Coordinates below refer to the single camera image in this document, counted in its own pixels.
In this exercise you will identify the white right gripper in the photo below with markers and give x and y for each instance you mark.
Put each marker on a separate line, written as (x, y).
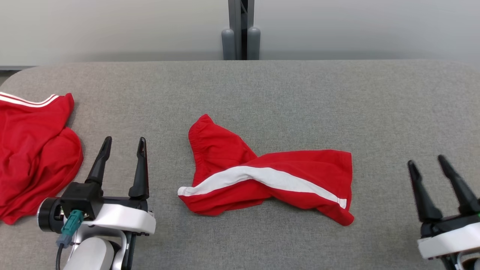
(450, 240)

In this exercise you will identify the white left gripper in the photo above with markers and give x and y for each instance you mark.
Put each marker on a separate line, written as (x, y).
(123, 217)

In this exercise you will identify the red white basketball jersey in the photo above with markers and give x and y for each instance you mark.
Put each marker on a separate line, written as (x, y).
(33, 150)

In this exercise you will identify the red shorts with white stripe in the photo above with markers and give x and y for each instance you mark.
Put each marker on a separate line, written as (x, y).
(300, 168)

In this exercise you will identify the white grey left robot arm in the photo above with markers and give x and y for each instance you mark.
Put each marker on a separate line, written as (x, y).
(92, 255)

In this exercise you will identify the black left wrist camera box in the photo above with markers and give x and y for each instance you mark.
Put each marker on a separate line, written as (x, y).
(80, 198)

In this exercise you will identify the teal left camera connector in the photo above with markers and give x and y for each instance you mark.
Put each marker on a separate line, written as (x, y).
(71, 225)

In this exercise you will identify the grey rounded post cap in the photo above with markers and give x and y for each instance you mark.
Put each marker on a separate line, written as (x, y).
(228, 45)
(254, 43)

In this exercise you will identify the grey metal post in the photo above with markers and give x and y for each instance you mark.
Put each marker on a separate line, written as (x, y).
(235, 22)

